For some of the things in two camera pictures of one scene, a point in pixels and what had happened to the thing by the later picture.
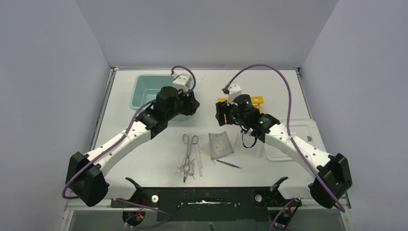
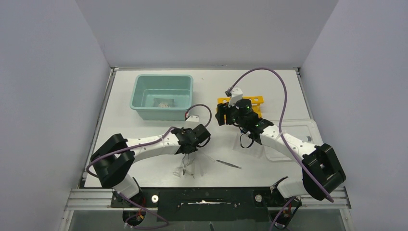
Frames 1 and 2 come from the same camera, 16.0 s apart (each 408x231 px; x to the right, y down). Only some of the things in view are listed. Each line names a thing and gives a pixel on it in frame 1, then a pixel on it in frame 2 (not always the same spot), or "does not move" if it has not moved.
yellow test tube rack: (256, 101) does not move
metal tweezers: (229, 164) does not move
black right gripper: (223, 108) does not move
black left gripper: (192, 104) → (186, 129)
